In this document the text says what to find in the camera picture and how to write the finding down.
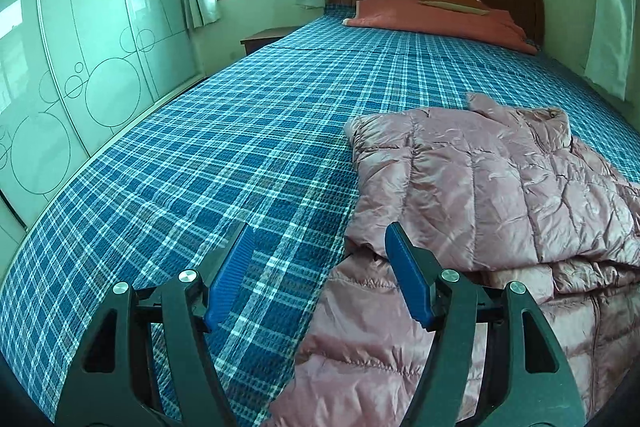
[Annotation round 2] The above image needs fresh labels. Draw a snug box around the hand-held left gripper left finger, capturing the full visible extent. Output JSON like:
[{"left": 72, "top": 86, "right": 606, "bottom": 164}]
[{"left": 47, "top": 222, "right": 258, "bottom": 427}]

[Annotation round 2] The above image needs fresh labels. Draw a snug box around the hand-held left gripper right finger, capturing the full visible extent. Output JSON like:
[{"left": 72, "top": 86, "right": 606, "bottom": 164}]
[{"left": 384, "top": 222, "right": 588, "bottom": 427}]

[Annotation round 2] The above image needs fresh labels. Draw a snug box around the pink puffer jacket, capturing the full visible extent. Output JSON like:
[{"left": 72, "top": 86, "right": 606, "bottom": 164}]
[{"left": 267, "top": 92, "right": 640, "bottom": 427}]

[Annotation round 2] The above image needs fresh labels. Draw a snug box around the blue plaid bed sheet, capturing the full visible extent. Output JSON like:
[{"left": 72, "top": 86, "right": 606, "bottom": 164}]
[{"left": 0, "top": 2, "right": 640, "bottom": 427}]

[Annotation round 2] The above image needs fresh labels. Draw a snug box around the wooden nightstand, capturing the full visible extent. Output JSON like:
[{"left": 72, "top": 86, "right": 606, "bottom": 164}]
[{"left": 240, "top": 26, "right": 301, "bottom": 56}]

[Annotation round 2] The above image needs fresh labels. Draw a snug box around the salmon folded blanket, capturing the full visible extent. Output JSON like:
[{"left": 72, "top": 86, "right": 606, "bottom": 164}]
[{"left": 342, "top": 0, "right": 541, "bottom": 55}]

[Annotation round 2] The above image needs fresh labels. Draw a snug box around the glass door wardrobe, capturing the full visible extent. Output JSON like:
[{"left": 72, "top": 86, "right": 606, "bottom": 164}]
[{"left": 0, "top": 0, "right": 208, "bottom": 268}]

